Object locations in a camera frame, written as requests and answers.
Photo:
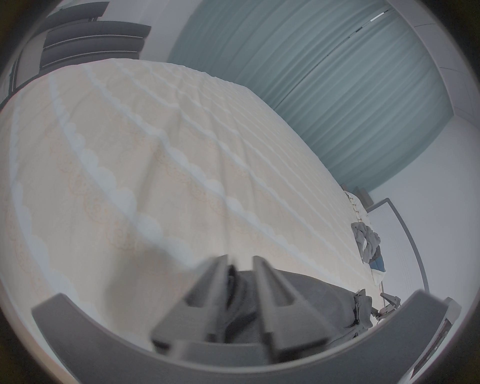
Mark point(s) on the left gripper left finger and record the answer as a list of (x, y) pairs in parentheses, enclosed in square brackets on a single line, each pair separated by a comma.
[(176, 333)]

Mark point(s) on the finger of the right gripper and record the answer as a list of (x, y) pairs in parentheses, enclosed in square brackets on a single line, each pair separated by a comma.
[(390, 299), (382, 313)]

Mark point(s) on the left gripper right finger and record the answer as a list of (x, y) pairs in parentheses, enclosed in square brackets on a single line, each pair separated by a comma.
[(292, 337)]

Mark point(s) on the black T-shirt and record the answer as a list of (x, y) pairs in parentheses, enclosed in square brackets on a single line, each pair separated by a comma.
[(330, 307)]

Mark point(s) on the white garment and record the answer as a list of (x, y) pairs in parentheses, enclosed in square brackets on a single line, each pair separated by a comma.
[(378, 277)]

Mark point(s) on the dark blue garment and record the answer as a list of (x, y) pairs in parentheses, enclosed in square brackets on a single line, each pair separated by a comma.
[(378, 264)]

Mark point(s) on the shiny black garment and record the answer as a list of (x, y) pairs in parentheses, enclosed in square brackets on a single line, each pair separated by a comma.
[(378, 252)]

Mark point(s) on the grey garment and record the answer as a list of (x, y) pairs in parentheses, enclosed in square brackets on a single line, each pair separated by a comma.
[(365, 236)]

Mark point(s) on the white printed pillow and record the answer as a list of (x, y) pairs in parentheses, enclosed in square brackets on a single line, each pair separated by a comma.
[(354, 204)]

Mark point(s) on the grey bedside table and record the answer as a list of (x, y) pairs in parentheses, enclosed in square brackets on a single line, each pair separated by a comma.
[(360, 193)]

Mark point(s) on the bed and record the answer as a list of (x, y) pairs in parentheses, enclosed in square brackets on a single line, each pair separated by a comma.
[(150, 168)]

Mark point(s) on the blue-green curtain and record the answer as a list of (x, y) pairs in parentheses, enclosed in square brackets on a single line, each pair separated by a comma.
[(243, 45), (375, 112)]

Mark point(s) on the black chest of drawers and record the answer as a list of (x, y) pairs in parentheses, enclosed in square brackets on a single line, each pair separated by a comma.
[(93, 37)]

